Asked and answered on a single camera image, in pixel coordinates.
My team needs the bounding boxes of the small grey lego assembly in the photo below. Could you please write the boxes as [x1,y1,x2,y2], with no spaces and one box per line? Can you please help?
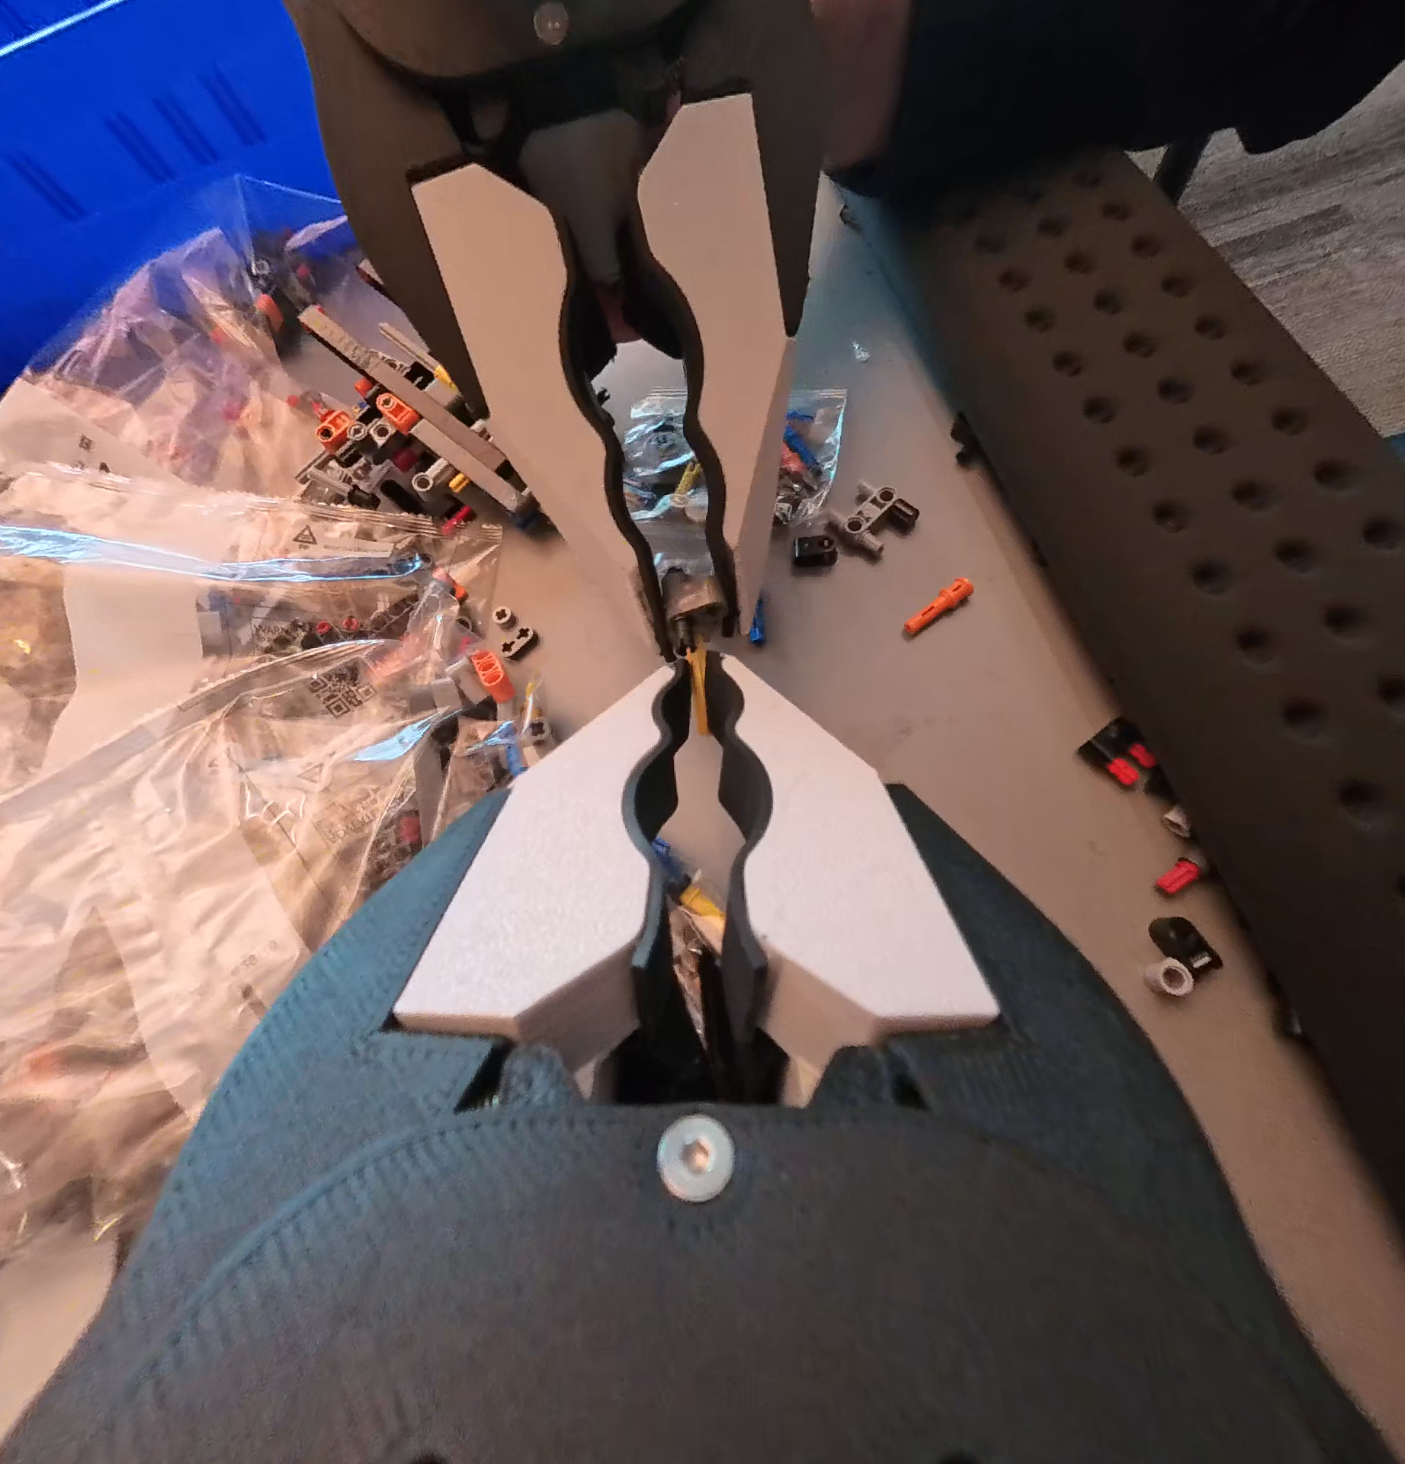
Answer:
[654,565,741,738]

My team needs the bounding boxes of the person's right hand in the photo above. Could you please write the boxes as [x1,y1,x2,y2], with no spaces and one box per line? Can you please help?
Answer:
[811,0,915,178]

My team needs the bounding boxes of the dark grey lego chassis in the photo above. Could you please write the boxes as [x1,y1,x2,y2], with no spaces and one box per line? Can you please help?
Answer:
[296,302,545,532]

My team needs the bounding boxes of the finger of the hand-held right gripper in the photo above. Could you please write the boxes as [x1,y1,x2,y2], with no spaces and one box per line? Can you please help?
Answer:
[638,91,801,642]
[409,158,682,663]

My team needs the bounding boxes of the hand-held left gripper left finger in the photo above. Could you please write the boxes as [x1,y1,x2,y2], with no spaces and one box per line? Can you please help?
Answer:
[391,661,687,1099]

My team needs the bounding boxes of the grey double-hole lego connector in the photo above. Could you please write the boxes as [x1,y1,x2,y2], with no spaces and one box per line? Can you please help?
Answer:
[830,480,924,562]

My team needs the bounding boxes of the heap of loose lego parts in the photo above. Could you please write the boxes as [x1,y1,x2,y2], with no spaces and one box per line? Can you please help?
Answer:
[646,835,732,951]

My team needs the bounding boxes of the orange lego pin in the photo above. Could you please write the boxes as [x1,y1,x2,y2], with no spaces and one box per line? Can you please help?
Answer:
[902,576,979,635]

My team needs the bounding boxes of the black lego piece, red pins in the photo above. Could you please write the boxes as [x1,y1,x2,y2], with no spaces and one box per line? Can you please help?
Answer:
[1077,719,1162,790]

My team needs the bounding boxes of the small zip bag of pins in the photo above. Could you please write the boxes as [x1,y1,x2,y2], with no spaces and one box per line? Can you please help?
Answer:
[628,388,850,532]

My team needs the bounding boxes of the person's right forearm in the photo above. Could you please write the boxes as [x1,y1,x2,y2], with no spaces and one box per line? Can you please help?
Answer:
[829,0,1405,207]

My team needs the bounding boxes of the black perforated pad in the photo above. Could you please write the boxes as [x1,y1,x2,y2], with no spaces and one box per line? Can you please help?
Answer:
[852,148,1405,1294]

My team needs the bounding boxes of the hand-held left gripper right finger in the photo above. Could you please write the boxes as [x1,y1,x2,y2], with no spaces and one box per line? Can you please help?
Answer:
[719,656,1002,1104]

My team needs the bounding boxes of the pile of clear lego bags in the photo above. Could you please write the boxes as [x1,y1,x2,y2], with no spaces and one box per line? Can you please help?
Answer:
[0,171,567,1282]

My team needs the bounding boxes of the black connector with white pin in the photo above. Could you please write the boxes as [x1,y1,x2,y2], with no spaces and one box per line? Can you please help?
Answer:
[1142,915,1224,998]

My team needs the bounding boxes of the blue plastic bin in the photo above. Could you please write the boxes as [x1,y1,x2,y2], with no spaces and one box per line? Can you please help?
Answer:
[0,0,355,402]

